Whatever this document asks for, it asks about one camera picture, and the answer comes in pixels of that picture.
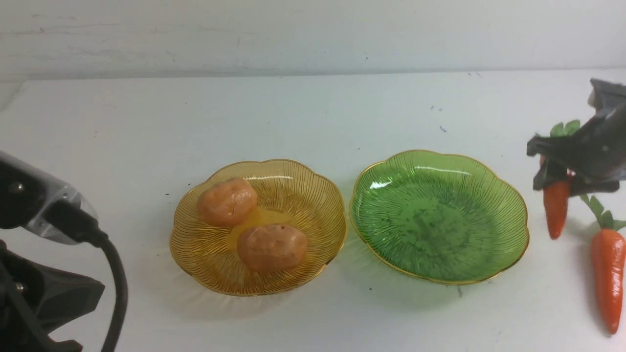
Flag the toy potato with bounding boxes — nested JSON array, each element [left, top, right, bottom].
[[237, 223, 308, 273], [196, 178, 259, 227]]

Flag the toy carrot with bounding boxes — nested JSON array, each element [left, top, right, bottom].
[[580, 195, 626, 335], [543, 120, 581, 240]]

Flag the amber plastic flower plate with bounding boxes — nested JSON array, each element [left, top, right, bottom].
[[170, 159, 348, 297]]

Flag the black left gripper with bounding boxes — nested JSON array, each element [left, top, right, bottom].
[[0, 242, 105, 352]]

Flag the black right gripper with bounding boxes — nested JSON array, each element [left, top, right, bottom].
[[526, 78, 626, 198]]

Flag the black camera cable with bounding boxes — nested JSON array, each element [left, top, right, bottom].
[[90, 230, 129, 352]]

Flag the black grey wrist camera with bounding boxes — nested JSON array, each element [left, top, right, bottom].
[[0, 152, 100, 245]]

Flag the green plastic flower plate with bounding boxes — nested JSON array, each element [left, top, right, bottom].
[[349, 150, 530, 286]]

